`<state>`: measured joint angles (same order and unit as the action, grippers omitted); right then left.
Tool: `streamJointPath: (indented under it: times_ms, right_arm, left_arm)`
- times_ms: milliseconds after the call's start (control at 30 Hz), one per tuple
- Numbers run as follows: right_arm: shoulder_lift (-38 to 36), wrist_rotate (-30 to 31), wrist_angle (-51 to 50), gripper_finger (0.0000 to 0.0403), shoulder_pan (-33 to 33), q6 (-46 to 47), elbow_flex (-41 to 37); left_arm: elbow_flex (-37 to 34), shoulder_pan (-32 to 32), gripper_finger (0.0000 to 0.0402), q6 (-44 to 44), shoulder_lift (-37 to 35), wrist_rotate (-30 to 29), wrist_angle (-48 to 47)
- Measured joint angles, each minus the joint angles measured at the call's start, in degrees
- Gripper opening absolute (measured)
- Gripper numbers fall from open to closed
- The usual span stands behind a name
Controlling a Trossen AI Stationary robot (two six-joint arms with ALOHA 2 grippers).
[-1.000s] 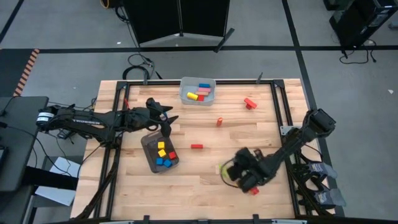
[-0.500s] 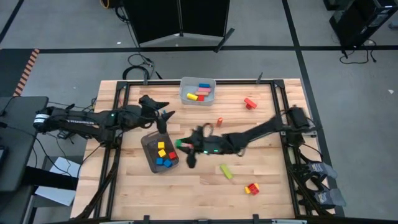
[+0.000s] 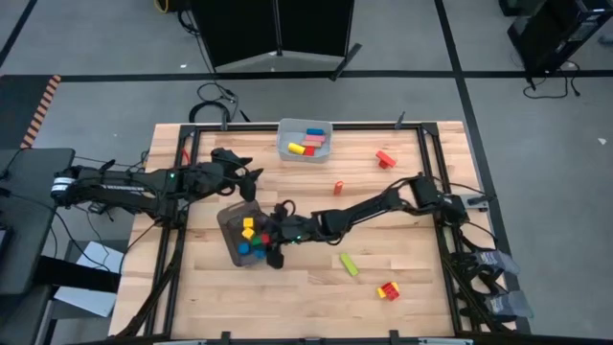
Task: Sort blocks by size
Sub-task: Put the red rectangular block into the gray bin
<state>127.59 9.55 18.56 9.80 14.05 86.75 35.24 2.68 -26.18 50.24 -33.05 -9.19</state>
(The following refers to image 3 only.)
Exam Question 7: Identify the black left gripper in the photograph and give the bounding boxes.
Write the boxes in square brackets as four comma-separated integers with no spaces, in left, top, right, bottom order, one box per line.
[184,147,265,203]

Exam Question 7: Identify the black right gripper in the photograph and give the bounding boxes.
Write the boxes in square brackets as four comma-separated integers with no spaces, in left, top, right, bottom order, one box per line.
[254,199,320,270]

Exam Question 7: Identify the green long block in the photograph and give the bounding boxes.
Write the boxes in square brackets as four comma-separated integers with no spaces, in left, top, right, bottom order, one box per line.
[338,252,360,277]

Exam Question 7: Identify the dark grey plastic tray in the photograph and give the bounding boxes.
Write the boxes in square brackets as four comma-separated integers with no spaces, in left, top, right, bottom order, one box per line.
[216,197,278,268]

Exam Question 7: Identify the light grey plastic bin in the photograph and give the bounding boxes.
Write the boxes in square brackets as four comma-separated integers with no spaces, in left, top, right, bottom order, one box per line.
[276,118,334,165]

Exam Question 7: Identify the red and yellow brick stack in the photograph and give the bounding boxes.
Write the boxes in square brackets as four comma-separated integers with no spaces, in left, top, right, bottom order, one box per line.
[375,281,401,302]

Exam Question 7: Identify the black room divider panel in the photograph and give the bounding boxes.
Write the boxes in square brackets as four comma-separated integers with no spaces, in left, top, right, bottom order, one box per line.
[190,0,363,81]

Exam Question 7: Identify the white paper sheets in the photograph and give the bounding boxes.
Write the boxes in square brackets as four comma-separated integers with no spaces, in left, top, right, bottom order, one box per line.
[52,241,125,318]

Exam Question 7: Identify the black side desk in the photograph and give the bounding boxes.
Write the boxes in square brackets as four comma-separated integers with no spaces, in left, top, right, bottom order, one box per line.
[0,147,77,297]

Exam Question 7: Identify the grey plastic bag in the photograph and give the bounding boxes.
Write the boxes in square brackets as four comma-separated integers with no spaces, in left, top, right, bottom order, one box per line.
[483,289,534,320]
[473,248,521,275]

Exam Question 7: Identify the black floor mat striped edge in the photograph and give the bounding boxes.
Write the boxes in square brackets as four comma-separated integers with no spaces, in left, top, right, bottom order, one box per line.
[0,75,62,150]

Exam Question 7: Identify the black computer tower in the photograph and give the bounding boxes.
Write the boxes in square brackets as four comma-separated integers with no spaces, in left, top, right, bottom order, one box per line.
[506,0,613,76]

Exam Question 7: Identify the coiled black cable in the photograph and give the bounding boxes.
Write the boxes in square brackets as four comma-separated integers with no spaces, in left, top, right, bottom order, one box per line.
[188,81,250,125]

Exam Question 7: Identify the black aluminium table frame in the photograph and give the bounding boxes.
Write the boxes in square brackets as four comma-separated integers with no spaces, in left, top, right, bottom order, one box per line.
[143,122,464,339]

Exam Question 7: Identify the black floor cable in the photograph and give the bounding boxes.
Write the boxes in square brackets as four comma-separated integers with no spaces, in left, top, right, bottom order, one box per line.
[520,60,581,101]

